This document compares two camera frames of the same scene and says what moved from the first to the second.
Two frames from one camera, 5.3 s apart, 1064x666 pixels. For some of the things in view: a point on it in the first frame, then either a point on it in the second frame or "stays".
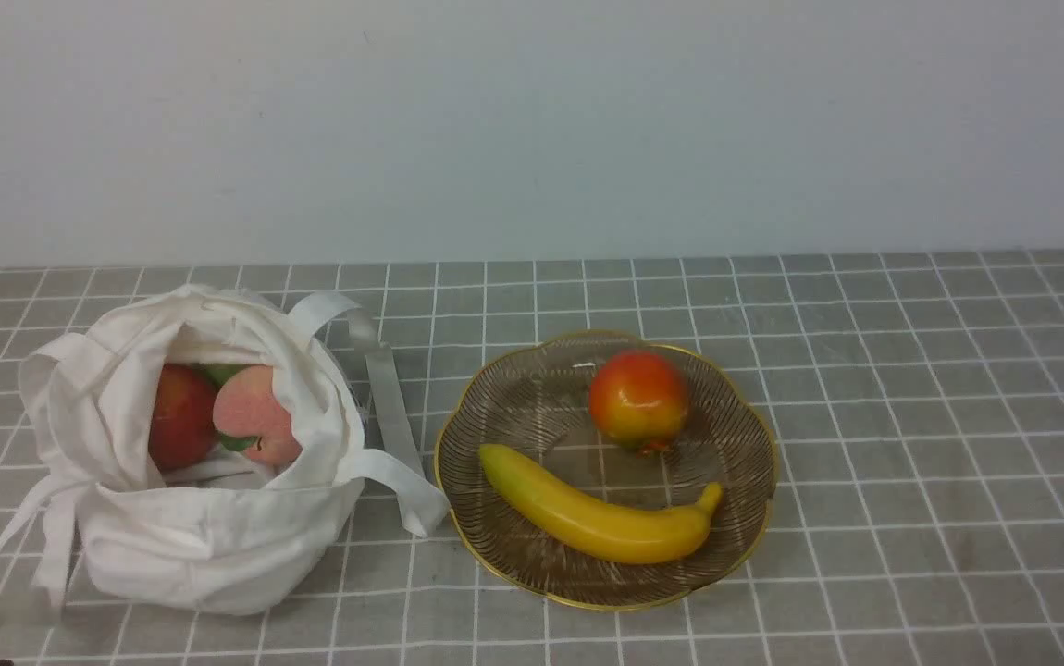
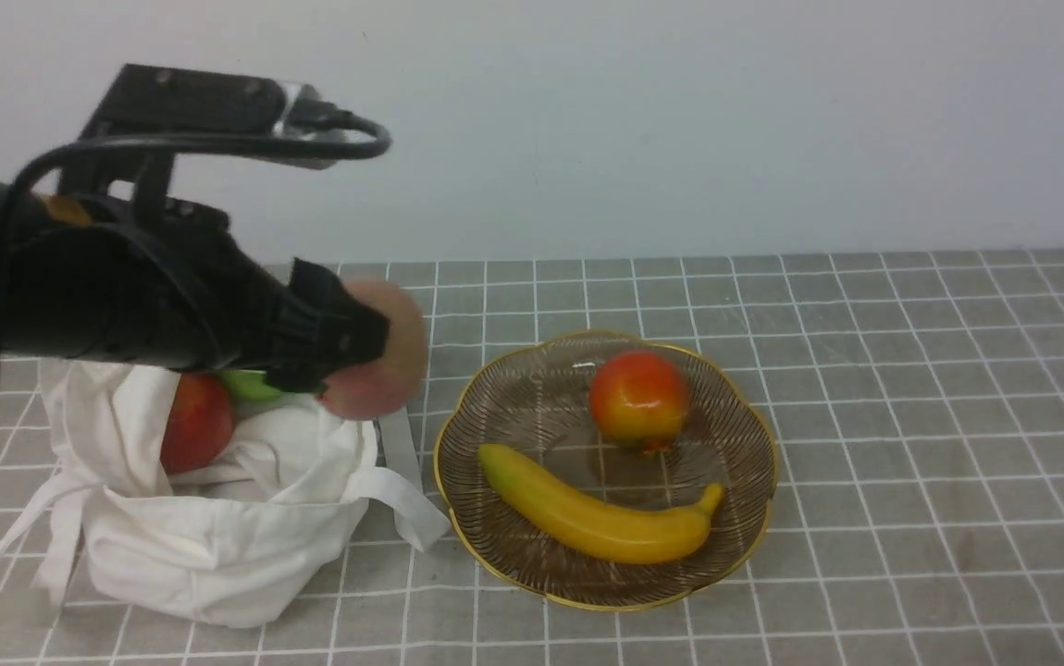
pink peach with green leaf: x=248 y=415 to x=378 y=388
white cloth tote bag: x=216 y=534 stays
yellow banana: x=589 y=527 stays
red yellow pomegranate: x=639 y=400 stays
